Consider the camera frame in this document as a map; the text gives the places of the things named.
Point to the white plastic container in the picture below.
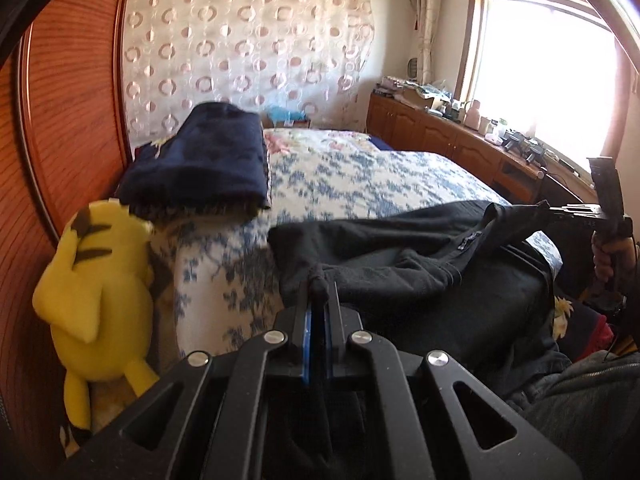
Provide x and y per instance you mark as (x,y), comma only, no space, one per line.
(492,132)

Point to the wooden cabinet counter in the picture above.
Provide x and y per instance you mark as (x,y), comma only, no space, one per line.
(430,130)

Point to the navy blanket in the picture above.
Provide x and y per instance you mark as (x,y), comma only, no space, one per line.
(380,142)

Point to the person's grey jacket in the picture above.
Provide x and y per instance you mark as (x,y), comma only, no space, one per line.
(590,410)

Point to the blue floral bed sheet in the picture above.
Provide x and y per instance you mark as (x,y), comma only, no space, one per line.
(350,180)

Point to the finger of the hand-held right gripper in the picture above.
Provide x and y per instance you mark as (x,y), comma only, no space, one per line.
(567,210)

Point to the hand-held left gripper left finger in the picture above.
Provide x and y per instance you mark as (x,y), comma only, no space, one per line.
(307,330)

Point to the cardboard box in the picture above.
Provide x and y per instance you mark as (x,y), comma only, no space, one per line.
(295,123)

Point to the small white fan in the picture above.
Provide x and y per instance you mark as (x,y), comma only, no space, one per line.
(412,66)

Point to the yellow plush toy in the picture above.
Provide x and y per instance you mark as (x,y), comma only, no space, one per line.
(95,285)

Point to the blue plastic bag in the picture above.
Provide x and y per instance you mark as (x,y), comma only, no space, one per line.
(285,112)

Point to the circle-patterned sheer curtain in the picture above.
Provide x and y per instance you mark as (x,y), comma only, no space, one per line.
(250,35)

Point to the beige window curtain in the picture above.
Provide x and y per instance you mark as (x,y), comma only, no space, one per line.
(426,20)

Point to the wooden louvered wardrobe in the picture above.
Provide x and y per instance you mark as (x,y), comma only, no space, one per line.
(65,110)

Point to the person's right hand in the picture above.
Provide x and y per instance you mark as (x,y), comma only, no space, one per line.
(602,260)

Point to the wooden framed window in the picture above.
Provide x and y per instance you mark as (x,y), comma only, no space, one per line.
(540,60)

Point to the pile of papers and bags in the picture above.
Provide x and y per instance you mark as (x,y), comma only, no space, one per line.
(410,91)

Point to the white bottle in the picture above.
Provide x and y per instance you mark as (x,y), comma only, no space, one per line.
(472,112)

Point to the black printed t-shirt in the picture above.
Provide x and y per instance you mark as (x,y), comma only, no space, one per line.
(400,250)

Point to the red cloth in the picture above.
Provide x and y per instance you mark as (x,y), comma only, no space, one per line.
(600,335)

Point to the folded navy clothes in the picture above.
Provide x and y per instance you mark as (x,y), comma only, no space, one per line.
(210,160)

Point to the spare grey gripper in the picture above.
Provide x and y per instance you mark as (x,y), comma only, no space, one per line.
(533,152)
(512,140)

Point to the pink floral quilt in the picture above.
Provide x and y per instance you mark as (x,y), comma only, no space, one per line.
(320,140)

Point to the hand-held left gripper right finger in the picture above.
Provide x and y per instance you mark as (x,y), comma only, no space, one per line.
(332,340)

